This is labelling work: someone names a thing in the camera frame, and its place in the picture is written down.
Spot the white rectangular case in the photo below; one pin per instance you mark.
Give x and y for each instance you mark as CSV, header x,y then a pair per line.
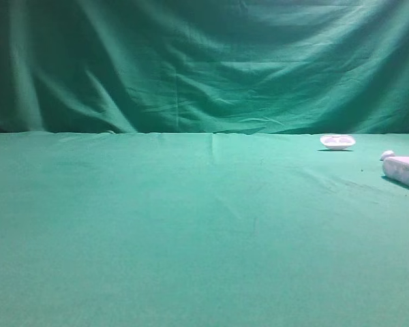
x,y
397,169

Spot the green table cloth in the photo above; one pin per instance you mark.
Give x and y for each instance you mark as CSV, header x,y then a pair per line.
x,y
201,230

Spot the green backdrop cloth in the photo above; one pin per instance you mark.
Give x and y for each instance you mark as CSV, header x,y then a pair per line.
x,y
273,67

